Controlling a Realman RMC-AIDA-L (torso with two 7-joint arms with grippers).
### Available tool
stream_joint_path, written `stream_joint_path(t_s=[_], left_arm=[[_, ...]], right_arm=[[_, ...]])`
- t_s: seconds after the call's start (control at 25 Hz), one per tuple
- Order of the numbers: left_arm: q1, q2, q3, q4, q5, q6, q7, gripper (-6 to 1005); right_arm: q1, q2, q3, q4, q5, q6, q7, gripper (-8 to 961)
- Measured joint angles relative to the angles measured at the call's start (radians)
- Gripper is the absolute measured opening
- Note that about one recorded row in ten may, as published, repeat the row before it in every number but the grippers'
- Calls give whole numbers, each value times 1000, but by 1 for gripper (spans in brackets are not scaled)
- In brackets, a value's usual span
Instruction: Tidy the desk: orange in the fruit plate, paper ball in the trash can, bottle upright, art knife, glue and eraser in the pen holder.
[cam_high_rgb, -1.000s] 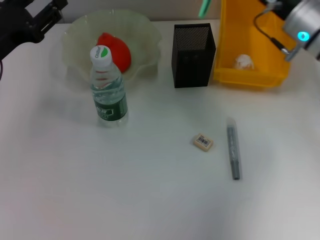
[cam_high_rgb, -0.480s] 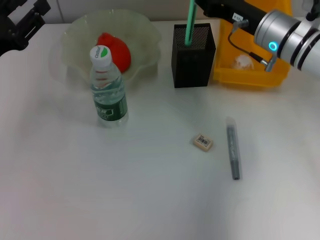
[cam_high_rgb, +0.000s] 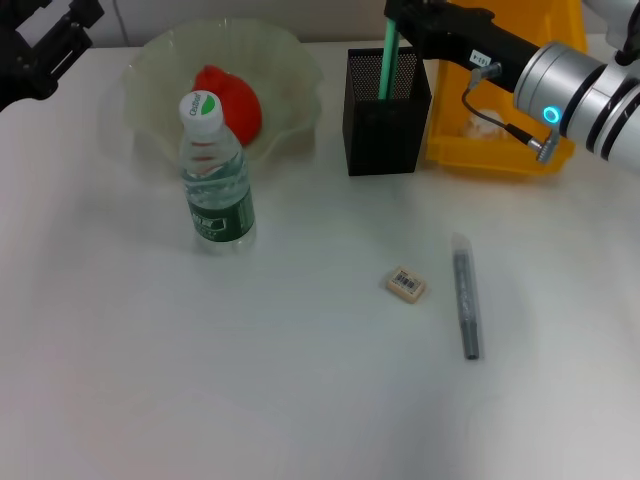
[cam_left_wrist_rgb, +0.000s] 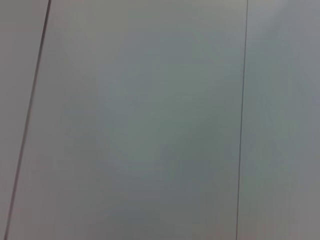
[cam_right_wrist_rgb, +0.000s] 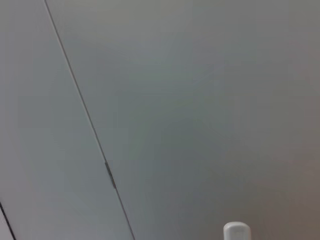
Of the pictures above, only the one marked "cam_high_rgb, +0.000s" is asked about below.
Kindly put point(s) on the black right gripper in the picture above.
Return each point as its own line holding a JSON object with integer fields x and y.
{"x": 475, "y": 45}

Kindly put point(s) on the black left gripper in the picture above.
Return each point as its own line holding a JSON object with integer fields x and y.
{"x": 15, "y": 55}

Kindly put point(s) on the mint green utility knife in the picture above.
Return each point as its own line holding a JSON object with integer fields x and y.
{"x": 387, "y": 65}

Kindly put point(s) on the white paper ball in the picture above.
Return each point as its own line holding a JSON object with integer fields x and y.
{"x": 480, "y": 127}

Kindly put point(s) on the orange fruit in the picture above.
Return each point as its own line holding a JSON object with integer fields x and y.
{"x": 242, "y": 110}

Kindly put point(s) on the clear green-label water bottle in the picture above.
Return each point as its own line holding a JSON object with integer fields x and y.
{"x": 220, "y": 215}

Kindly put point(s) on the beige eraser with barcode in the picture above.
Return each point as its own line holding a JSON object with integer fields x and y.
{"x": 407, "y": 285}

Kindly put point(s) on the grey pen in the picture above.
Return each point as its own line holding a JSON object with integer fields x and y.
{"x": 467, "y": 300}

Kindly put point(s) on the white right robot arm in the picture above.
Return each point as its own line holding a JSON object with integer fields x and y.
{"x": 590, "y": 105}

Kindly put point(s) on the black mesh pen holder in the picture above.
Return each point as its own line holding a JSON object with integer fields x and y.
{"x": 385, "y": 135}

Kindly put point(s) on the pale green glass fruit bowl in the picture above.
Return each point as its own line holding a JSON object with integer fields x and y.
{"x": 280, "y": 60}

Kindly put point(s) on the yellow plastic storage bin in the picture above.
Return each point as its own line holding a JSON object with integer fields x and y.
{"x": 500, "y": 160}

